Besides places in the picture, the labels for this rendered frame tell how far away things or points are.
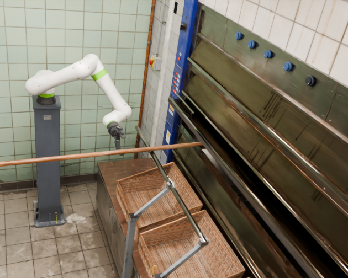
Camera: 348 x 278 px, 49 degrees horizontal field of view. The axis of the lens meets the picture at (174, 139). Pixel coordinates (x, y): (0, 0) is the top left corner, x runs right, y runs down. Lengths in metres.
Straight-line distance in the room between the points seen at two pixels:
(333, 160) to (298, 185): 0.27
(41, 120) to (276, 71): 1.85
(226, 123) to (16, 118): 2.05
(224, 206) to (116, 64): 1.76
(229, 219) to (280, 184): 0.60
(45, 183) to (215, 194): 1.53
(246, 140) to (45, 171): 1.81
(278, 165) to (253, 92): 0.43
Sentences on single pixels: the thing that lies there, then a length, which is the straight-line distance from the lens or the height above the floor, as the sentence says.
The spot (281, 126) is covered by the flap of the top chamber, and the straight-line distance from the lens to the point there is 1.97.
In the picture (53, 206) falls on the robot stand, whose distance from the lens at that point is 3.63.
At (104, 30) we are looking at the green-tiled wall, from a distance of 3.51.
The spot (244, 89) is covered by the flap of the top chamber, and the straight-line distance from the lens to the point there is 2.23.
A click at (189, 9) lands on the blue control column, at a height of 2.03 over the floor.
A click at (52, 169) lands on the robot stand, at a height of 0.61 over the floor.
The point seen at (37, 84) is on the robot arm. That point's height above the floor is 1.43.
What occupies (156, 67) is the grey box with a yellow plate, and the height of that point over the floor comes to 1.44.
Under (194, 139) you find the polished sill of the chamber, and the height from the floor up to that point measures 1.18.
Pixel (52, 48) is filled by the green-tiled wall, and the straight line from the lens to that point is 3.49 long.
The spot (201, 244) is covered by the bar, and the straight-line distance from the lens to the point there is 2.04.
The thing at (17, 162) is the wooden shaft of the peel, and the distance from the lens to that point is 2.45.
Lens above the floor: 2.59
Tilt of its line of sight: 30 degrees down
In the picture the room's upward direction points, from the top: 10 degrees clockwise
